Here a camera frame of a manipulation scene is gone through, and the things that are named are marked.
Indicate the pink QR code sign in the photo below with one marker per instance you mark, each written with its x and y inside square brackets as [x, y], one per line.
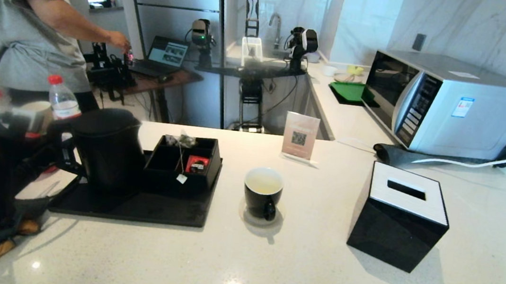
[300, 138]

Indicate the chrome faucet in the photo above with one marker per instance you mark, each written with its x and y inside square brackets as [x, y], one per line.
[278, 33]

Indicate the dark wall socket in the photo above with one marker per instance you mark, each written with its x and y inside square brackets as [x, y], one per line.
[419, 42]

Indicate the dark gray cloth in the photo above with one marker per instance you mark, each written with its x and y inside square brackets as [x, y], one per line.
[394, 154]

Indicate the green mat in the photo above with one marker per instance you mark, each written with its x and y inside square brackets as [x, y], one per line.
[349, 91]

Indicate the beige plate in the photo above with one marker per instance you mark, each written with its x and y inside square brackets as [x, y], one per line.
[343, 77]

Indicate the black tissue box white lid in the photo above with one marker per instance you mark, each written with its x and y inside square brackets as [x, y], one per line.
[390, 234]

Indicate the black mug white inside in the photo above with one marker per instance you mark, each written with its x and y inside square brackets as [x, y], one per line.
[258, 202]

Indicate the round translucent coaster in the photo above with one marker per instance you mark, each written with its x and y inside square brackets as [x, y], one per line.
[243, 213]

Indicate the black electric kettle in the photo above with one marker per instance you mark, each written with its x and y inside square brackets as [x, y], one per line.
[109, 149]

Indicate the red sachet packet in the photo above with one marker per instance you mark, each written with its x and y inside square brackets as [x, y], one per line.
[193, 161]

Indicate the white bowl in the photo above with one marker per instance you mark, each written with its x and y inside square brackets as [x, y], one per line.
[330, 70]

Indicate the black compartment organizer box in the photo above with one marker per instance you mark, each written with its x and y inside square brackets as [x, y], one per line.
[162, 181]

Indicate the person in gray t-shirt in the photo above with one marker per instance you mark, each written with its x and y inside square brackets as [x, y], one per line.
[10, 14]

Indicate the black serving tray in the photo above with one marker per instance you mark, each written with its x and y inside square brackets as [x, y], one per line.
[140, 208]

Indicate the beige paper cup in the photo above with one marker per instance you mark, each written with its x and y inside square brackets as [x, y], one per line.
[40, 110]

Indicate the open laptop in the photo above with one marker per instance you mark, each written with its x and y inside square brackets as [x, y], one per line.
[167, 53]

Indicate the yellow bowl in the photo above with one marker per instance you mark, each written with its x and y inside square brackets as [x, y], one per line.
[355, 70]

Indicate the brown wooden desk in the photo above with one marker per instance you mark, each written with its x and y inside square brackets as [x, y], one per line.
[164, 83]

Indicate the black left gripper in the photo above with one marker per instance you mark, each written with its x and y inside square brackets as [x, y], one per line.
[30, 150]

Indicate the silver microwave oven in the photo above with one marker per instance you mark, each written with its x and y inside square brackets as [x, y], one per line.
[475, 118]

